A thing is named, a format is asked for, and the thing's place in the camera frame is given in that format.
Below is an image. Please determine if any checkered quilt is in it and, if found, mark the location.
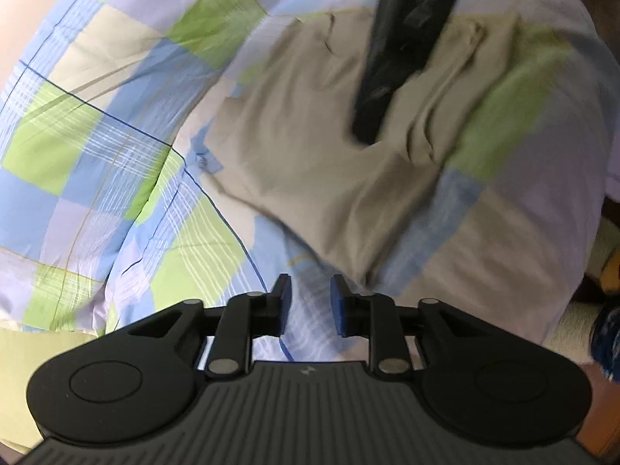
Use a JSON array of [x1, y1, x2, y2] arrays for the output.
[[1, 0, 619, 360]]

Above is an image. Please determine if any green covered sofa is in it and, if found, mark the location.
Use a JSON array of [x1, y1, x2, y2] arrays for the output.
[[0, 327, 96, 453]]

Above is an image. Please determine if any beige garment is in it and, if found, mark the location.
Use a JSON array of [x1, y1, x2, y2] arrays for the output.
[[205, 10, 520, 282]]

